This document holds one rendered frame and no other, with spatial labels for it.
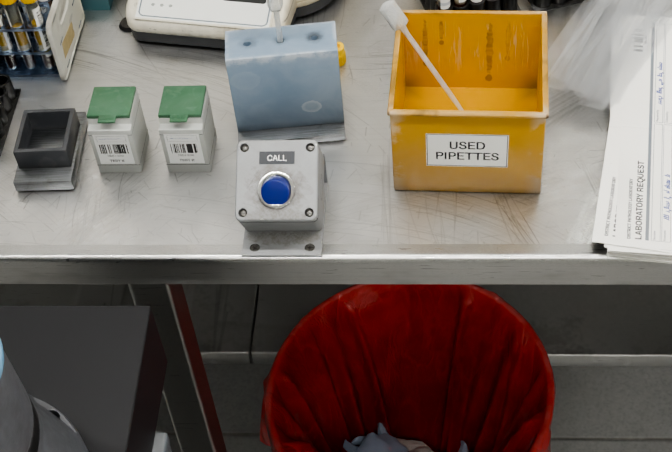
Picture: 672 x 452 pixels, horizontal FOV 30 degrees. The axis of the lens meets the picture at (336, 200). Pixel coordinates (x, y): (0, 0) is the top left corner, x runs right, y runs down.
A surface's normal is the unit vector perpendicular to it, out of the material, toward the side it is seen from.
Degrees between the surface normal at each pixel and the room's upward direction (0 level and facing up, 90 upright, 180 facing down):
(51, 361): 4
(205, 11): 25
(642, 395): 0
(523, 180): 90
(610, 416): 0
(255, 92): 90
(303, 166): 30
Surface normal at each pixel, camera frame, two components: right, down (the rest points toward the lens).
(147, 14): -0.15, -0.28
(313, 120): 0.06, 0.75
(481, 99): -0.07, -0.66
